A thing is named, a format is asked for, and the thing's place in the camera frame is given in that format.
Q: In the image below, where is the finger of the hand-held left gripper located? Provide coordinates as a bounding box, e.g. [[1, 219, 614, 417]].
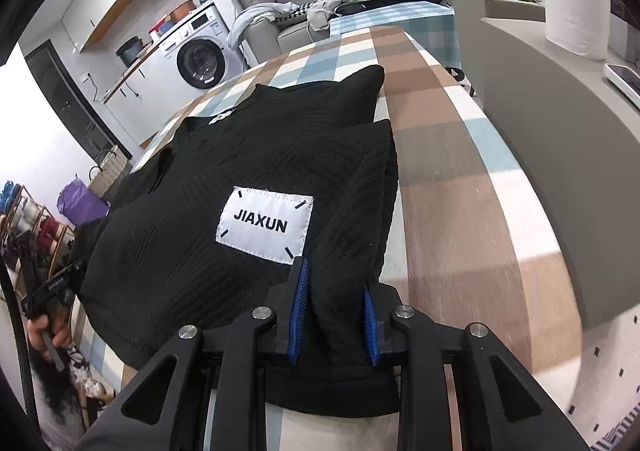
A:
[[46, 260, 87, 295]]

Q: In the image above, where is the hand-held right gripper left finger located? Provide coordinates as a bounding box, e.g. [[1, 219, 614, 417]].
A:
[[75, 256, 311, 451]]

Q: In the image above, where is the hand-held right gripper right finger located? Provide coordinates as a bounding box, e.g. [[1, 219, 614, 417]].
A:
[[361, 283, 592, 451]]

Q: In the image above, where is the black textured shirt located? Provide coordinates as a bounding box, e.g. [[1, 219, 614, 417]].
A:
[[72, 63, 401, 417]]

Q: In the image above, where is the person's left forearm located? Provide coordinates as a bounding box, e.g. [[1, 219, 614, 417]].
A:
[[27, 346, 88, 432]]

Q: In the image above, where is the person's left hand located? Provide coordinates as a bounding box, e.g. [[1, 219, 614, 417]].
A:
[[26, 315, 74, 363]]

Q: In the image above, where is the purple plastic bag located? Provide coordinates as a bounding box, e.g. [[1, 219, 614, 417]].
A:
[[56, 175, 110, 219]]

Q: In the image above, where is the wooden shoe rack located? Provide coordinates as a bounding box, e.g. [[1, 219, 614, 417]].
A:
[[0, 181, 76, 292]]

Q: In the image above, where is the woven laundry basket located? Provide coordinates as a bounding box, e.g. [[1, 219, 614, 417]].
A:
[[89, 145, 133, 204]]

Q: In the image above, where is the black door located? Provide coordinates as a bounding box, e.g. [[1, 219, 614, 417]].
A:
[[25, 40, 131, 166]]

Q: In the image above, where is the white kitchen base cabinet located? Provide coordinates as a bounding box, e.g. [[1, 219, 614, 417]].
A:
[[102, 38, 201, 152]]

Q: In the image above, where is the black cooking pot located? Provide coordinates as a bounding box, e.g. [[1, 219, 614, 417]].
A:
[[116, 36, 141, 66]]

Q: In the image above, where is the large grey cabinet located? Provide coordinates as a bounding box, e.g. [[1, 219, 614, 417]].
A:
[[480, 17, 640, 327]]

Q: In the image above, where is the white washing machine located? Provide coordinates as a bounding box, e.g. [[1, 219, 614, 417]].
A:
[[159, 3, 246, 92]]

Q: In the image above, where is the grey sofa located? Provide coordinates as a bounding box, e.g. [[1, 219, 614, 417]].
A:
[[232, 0, 361, 69]]

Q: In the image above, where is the houndstooth cloth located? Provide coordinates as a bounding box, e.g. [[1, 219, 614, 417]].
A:
[[277, 5, 311, 26]]

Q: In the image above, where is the light grey hoodie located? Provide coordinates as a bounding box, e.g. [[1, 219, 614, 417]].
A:
[[227, 2, 296, 49]]

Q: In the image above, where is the grey crumpled garment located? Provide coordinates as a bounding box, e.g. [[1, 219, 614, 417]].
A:
[[306, 0, 351, 29]]

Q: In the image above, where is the teal checked table cover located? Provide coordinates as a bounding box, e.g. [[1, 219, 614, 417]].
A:
[[327, 1, 463, 74]]

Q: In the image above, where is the small grey cabinet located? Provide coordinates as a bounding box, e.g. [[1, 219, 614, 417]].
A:
[[450, 0, 548, 22]]

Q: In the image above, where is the white handheld device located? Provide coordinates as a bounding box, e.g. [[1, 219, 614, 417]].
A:
[[604, 63, 640, 112]]

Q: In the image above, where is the white paper towel roll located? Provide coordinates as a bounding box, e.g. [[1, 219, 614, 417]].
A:
[[537, 0, 612, 62]]

